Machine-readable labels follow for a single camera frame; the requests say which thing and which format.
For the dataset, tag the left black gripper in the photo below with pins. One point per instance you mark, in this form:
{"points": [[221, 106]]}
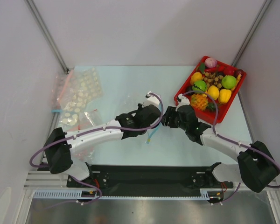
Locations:
{"points": [[139, 108]]}

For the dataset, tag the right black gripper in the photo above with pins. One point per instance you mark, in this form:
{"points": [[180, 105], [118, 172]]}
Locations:
{"points": [[171, 117]]}

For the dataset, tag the toy pineapple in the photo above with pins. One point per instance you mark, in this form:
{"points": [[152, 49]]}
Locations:
{"points": [[201, 102]]}

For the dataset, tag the green toy watermelon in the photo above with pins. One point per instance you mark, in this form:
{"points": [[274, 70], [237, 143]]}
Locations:
{"points": [[199, 86]]}

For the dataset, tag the clear blue-zipper bag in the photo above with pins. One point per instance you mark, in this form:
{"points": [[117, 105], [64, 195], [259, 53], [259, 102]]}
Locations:
{"points": [[126, 120]]}

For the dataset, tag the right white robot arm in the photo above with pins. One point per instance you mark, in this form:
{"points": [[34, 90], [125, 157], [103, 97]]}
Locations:
{"points": [[255, 168]]}

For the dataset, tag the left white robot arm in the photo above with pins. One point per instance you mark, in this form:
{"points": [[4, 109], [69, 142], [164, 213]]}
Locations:
{"points": [[61, 146]]}

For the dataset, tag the dotted zip bag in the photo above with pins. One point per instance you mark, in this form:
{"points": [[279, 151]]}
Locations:
{"points": [[83, 88]]}

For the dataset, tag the pink zipper bag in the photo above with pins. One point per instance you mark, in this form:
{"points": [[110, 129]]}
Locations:
{"points": [[60, 85]]}

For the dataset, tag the dark purple toy plum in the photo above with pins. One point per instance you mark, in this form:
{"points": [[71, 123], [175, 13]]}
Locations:
{"points": [[189, 88]]}

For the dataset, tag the yellow toy lemon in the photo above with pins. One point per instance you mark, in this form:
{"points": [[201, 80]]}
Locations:
{"points": [[213, 91]]}

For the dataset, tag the yellow toy potato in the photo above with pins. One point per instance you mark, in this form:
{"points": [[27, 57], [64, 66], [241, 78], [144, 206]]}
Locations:
{"points": [[197, 76]]}

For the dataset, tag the yellow toy bell pepper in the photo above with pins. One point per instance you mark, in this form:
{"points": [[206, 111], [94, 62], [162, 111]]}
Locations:
{"points": [[224, 96]]}

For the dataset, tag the brown toy nut cluster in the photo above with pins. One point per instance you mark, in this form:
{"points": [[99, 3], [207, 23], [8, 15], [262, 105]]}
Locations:
{"points": [[213, 79]]}

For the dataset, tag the red plastic tray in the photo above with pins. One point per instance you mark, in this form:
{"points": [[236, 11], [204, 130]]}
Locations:
{"points": [[221, 109]]}

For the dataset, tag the red toy chili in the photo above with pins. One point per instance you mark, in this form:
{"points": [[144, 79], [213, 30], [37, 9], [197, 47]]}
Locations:
{"points": [[210, 70]]}

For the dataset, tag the green toy apple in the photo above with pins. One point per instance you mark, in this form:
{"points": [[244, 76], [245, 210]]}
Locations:
{"points": [[228, 82]]}

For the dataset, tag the pink toy onion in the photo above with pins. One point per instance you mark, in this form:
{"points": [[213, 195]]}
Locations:
{"points": [[210, 62]]}

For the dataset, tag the dark red toy cherry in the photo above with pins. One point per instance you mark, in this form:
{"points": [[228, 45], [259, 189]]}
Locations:
{"points": [[238, 73]]}

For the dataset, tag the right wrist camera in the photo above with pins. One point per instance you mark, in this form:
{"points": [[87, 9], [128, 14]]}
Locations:
{"points": [[182, 101]]}

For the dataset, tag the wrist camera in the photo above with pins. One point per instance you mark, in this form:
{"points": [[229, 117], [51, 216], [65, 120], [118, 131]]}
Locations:
{"points": [[152, 99], [182, 101]]}

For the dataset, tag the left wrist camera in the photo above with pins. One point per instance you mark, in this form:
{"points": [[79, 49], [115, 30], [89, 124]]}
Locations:
{"points": [[152, 99]]}

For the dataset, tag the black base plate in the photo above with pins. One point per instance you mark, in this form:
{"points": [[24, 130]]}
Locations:
{"points": [[153, 180]]}

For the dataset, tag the white cable duct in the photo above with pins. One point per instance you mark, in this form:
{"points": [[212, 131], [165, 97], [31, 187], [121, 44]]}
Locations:
{"points": [[87, 195]]}

